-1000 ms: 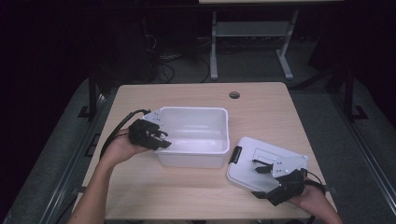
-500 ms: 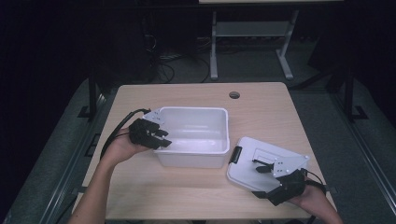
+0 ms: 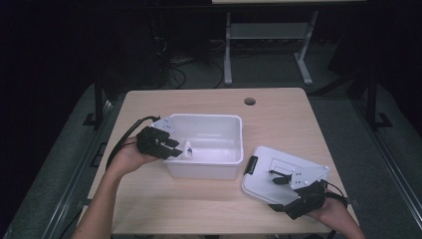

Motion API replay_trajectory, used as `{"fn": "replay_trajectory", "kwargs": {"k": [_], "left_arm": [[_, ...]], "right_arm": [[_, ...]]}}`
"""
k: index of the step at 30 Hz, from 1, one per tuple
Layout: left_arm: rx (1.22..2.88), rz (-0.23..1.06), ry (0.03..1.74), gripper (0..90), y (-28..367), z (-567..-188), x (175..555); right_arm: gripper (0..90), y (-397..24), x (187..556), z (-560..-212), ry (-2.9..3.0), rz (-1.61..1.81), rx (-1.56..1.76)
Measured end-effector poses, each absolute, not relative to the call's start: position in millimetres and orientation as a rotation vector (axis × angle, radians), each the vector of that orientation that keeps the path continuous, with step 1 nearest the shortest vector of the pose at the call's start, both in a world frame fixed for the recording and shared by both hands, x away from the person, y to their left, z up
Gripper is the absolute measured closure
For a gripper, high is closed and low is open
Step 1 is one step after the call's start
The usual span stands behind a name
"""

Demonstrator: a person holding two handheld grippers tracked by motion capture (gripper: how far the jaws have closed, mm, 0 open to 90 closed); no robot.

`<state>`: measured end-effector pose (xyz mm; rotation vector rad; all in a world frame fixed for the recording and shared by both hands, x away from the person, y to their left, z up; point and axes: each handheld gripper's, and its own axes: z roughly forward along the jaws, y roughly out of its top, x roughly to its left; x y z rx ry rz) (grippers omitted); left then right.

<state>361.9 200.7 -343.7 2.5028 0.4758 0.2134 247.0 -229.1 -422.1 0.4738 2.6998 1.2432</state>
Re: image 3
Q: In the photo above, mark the person's right hand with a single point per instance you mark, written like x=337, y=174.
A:
x=336, y=217

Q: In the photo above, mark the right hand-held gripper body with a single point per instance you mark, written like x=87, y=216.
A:
x=307, y=197

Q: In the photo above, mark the white plastic storage box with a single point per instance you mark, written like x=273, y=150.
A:
x=207, y=146

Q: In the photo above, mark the black metal stand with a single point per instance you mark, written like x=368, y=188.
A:
x=373, y=103
x=98, y=99

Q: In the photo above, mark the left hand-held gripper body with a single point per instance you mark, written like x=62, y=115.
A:
x=152, y=141

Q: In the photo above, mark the grey metal table frame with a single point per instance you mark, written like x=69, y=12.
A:
x=268, y=31

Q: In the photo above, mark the white box lid black latches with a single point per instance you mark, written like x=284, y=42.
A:
x=265, y=179

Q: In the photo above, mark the grey metal floor rail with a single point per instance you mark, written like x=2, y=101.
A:
x=66, y=189
x=388, y=159

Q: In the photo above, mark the person's left hand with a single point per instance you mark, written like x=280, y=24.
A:
x=131, y=159

